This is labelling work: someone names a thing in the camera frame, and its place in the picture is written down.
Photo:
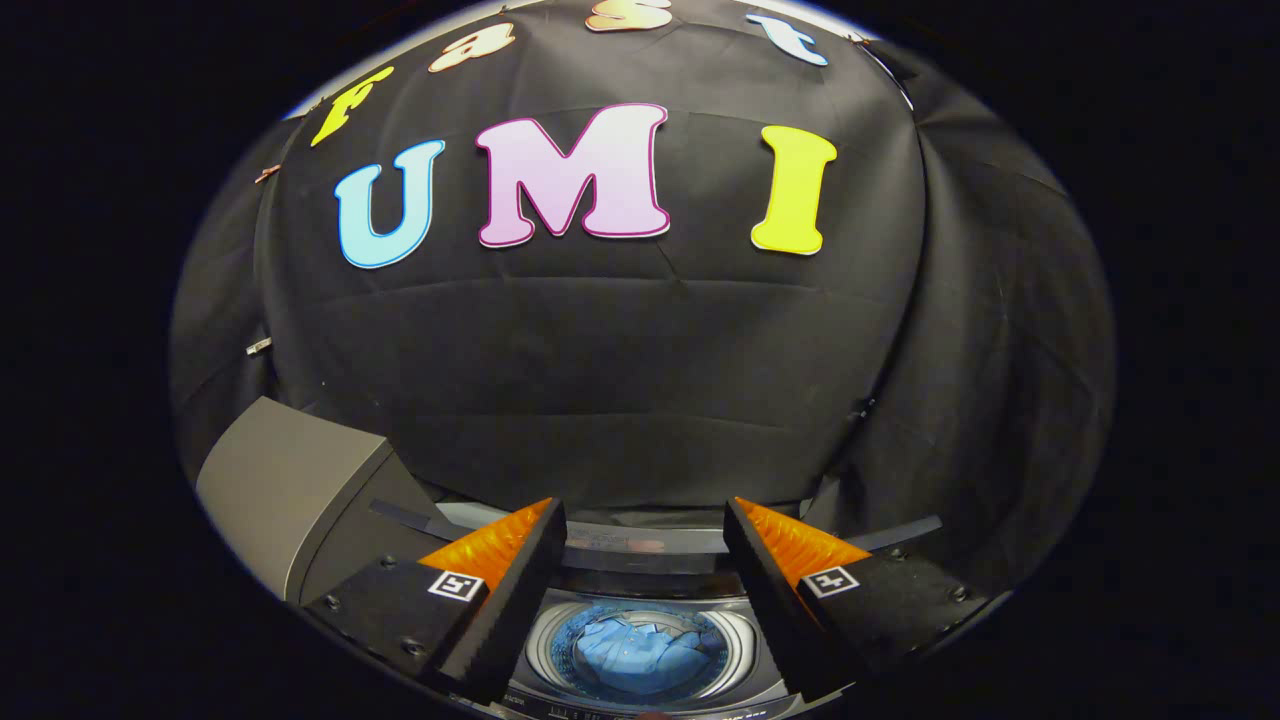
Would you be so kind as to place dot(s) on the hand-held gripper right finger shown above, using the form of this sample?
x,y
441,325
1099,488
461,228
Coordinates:
x,y
762,600

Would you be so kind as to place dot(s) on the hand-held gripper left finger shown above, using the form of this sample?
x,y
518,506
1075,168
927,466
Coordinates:
x,y
520,600

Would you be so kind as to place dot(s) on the silver clip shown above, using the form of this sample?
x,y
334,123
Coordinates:
x,y
259,346

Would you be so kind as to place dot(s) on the grey top-load washing machine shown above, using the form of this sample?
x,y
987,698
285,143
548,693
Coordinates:
x,y
410,517

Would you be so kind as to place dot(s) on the red clip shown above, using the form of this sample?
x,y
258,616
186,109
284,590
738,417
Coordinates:
x,y
267,173

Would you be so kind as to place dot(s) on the light blue polo shirt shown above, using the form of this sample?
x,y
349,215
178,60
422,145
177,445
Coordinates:
x,y
645,655

